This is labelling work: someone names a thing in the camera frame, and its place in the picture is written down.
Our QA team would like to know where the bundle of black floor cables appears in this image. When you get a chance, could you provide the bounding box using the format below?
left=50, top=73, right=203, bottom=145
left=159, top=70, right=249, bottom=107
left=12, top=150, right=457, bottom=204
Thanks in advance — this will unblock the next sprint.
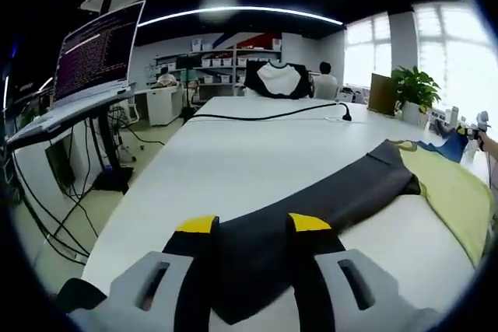
left=7, top=114, right=145, bottom=267

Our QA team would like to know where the grey storage shelf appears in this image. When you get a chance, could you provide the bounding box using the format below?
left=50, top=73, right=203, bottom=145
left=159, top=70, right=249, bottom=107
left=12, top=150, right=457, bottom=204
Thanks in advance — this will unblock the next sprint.
left=153, top=32, right=283, bottom=88

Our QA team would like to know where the laptop stand table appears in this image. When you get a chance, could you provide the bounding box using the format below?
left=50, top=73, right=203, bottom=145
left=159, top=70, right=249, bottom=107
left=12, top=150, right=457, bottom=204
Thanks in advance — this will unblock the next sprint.
left=5, top=90, right=137, bottom=195

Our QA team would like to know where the dark grey cloth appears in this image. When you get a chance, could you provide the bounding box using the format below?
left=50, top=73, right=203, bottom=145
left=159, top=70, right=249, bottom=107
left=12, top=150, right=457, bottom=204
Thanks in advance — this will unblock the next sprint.
left=209, top=131, right=496, bottom=326

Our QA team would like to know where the large bright window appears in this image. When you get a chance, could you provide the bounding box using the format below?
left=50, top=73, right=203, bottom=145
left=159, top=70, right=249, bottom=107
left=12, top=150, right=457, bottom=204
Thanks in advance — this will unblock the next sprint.
left=412, top=1, right=495, bottom=123
left=344, top=11, right=392, bottom=88

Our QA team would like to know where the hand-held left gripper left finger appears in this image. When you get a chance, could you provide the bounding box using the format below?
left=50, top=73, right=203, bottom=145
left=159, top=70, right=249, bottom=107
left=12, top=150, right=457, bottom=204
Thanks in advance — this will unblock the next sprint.
left=104, top=213, right=221, bottom=332

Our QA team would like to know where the row of white storage bins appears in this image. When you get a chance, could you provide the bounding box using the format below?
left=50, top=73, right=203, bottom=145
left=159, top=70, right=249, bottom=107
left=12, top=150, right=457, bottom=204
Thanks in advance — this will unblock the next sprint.
left=202, top=58, right=237, bottom=68

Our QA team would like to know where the dark grey headset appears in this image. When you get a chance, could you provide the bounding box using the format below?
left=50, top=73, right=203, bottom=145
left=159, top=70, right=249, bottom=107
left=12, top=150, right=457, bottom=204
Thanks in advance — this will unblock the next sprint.
left=433, top=117, right=458, bottom=138

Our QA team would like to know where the black and white raglan shirt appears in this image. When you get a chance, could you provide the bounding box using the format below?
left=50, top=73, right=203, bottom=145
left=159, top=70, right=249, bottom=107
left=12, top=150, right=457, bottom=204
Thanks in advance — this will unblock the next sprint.
left=244, top=59, right=314, bottom=100

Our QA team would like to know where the white cabinet desk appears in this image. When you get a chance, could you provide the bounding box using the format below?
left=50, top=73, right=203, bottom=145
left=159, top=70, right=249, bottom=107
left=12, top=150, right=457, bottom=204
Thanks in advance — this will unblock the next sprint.
left=147, top=85, right=184, bottom=127

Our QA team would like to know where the black power cable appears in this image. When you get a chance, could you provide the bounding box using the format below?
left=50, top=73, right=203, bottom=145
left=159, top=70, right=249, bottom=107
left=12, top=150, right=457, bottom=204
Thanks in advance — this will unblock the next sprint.
left=185, top=101, right=353, bottom=123

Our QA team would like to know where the green potted plant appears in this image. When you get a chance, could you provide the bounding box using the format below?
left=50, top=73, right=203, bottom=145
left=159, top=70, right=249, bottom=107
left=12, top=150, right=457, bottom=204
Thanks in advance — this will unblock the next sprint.
left=391, top=65, right=443, bottom=125

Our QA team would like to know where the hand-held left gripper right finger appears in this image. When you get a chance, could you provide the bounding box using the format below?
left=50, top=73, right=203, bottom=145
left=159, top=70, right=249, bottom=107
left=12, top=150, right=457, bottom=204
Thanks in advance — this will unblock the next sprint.
left=286, top=211, right=421, bottom=332

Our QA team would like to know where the brown cardboard board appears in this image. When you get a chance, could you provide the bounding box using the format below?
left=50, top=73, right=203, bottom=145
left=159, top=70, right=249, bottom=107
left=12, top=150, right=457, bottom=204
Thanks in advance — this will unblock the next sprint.
left=368, top=72, right=398, bottom=117

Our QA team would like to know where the long ceiling light strip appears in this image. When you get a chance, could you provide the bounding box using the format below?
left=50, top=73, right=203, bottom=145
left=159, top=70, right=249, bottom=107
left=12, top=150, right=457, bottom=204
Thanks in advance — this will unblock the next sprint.
left=138, top=5, right=343, bottom=28

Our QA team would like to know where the open silver laptop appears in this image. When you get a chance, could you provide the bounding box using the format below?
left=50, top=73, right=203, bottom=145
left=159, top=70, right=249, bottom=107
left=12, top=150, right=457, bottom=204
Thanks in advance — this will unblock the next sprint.
left=5, top=0, right=147, bottom=146

